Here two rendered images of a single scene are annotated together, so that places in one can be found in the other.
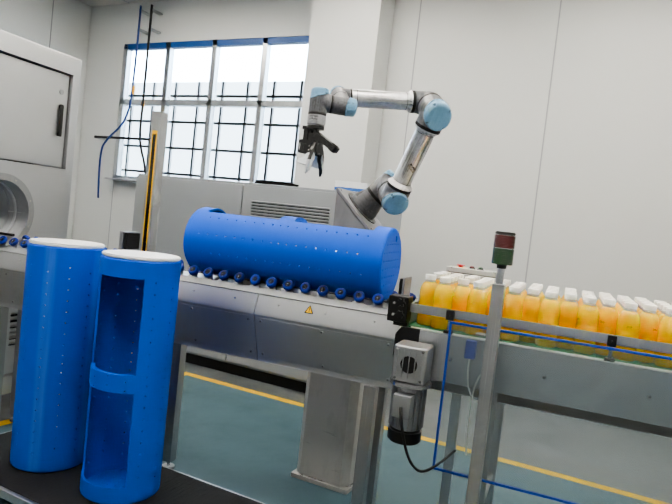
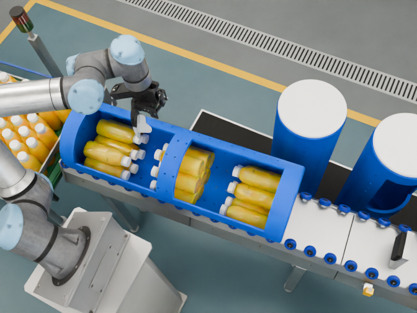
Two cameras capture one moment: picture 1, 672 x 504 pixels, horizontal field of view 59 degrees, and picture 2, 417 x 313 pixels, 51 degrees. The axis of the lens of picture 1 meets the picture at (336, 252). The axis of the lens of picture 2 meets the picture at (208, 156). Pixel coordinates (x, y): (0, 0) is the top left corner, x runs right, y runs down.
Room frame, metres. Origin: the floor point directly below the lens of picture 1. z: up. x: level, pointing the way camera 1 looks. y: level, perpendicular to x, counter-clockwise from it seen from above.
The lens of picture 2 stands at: (3.14, 0.40, 2.59)
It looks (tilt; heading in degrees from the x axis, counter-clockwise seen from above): 64 degrees down; 189
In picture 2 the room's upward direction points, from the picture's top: 9 degrees counter-clockwise
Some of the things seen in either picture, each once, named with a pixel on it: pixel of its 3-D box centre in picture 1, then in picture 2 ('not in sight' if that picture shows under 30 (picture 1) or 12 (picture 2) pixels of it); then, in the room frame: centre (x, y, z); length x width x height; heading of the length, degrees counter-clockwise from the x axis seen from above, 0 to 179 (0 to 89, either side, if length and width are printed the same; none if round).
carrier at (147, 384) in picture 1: (131, 373); (299, 154); (2.18, 0.71, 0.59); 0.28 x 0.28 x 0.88
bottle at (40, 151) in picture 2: not in sight; (40, 151); (2.32, -0.43, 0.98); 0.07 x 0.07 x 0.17
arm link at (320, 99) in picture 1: (319, 101); (128, 58); (2.43, 0.13, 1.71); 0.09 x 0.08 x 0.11; 101
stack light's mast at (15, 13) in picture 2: (502, 258); (24, 24); (1.80, -0.51, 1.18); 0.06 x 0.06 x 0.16
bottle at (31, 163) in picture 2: not in sight; (32, 166); (2.39, -0.45, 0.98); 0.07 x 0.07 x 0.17
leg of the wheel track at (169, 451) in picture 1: (174, 402); (295, 276); (2.72, 0.67, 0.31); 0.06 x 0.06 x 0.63; 69
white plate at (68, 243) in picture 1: (67, 243); (410, 144); (2.36, 1.07, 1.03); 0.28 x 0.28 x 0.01
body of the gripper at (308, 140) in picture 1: (312, 140); (146, 95); (2.44, 0.15, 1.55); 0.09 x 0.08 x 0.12; 69
